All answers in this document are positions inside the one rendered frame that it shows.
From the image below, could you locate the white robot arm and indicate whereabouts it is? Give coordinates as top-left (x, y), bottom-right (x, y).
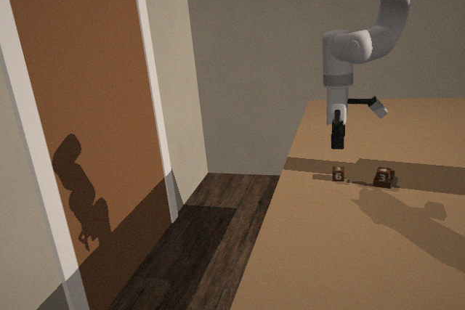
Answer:
top-left (323, 0), bottom-right (411, 119)

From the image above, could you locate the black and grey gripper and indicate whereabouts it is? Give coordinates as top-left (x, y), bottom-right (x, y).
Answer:
top-left (323, 83), bottom-right (353, 150)

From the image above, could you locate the brown wooden number cube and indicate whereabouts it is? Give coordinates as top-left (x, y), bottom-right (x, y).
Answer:
top-left (376, 167), bottom-right (391, 182)
top-left (333, 166), bottom-right (344, 181)

